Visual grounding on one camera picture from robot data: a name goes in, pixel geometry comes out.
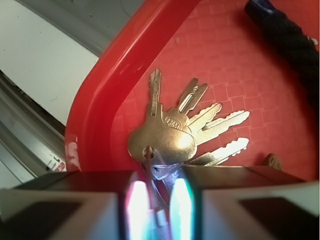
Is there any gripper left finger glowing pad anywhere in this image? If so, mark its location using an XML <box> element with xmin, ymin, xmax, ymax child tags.
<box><xmin>0</xmin><ymin>170</ymin><xmax>149</xmax><ymax>240</ymax></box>

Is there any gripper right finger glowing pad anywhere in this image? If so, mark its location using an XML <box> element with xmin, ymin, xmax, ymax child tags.
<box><xmin>169</xmin><ymin>165</ymin><xmax>320</xmax><ymax>240</ymax></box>

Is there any silver key bunch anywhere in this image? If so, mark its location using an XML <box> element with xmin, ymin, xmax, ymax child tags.
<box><xmin>128</xmin><ymin>69</ymin><xmax>250</xmax><ymax>227</ymax></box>

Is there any brown wood chip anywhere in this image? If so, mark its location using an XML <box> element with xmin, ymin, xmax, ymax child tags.
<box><xmin>261</xmin><ymin>153</ymin><xmax>283</xmax><ymax>171</ymax></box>

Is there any red plastic tray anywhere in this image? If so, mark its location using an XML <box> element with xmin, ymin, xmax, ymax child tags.
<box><xmin>65</xmin><ymin>0</ymin><xmax>320</xmax><ymax>181</ymax></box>

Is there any dark purple rope piece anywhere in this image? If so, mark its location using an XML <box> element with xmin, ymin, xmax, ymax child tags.
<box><xmin>244</xmin><ymin>0</ymin><xmax>320</xmax><ymax>106</ymax></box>

